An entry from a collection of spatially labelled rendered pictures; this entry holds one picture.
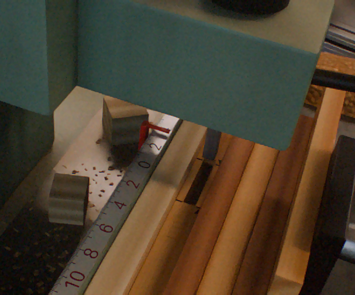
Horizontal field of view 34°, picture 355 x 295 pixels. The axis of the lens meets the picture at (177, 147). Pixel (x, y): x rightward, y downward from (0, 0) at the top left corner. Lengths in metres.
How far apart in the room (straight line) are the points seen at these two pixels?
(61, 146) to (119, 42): 0.30
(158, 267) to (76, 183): 0.21
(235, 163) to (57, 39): 0.15
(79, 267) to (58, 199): 0.21
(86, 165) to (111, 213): 0.26
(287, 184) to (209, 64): 0.11
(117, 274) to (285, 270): 0.09
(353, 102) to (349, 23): 0.57
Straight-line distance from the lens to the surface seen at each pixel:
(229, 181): 0.38
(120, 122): 0.61
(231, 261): 0.35
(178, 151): 0.40
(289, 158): 0.41
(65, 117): 0.66
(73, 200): 0.52
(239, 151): 0.40
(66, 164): 0.60
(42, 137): 0.59
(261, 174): 0.40
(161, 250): 0.36
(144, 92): 0.35
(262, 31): 0.31
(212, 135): 0.39
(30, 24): 0.31
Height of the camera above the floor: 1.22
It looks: 41 degrees down
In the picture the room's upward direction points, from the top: 9 degrees clockwise
